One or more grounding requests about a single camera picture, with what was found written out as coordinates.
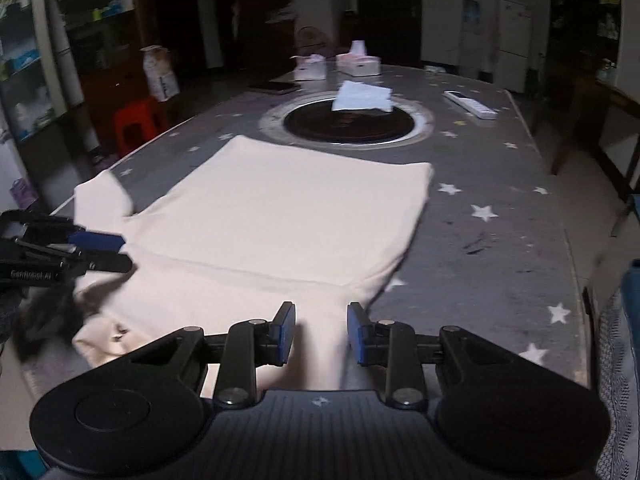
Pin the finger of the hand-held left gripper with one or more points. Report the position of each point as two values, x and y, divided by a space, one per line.
107 262
97 241

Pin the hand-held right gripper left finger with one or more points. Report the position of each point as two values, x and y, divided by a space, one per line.
285 330

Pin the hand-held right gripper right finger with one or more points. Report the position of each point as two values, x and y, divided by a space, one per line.
356 332

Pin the cream garment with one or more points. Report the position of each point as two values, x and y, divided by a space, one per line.
275 210

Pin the purple packet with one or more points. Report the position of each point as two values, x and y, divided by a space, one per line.
24 194

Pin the red plastic stool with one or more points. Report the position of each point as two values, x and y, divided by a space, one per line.
135 120

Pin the grey star tablecloth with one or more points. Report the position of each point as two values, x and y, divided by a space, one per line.
500 270

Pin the white display shelf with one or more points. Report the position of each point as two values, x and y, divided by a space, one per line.
25 85

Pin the white paper sack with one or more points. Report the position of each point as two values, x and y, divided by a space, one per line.
161 75

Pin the round black induction hob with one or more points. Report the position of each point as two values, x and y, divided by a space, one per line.
350 122

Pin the arched wooden shelf cabinet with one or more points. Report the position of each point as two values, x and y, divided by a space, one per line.
100 25

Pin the dark phone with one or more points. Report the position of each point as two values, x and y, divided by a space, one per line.
275 87

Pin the white tissue sheet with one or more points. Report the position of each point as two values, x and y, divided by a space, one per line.
362 95

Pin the white remote control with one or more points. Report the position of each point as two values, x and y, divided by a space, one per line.
470 105

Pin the small pink tissue pack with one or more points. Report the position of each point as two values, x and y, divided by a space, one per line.
310 67

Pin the blue sofa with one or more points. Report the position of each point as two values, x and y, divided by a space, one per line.
620 340

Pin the white pink tissue box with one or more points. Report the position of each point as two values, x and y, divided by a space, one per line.
357 65

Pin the small blue white box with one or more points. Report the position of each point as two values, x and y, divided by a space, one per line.
434 67

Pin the water dispenser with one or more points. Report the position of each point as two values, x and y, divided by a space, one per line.
472 45

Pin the dark wooden door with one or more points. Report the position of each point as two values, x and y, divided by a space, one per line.
387 10

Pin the white refrigerator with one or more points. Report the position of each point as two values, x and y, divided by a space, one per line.
514 40

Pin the wooden side table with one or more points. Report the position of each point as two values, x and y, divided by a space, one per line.
620 92

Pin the glass jar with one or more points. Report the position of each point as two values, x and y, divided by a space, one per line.
607 71

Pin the dark wooden display cabinet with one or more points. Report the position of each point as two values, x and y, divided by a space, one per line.
565 35

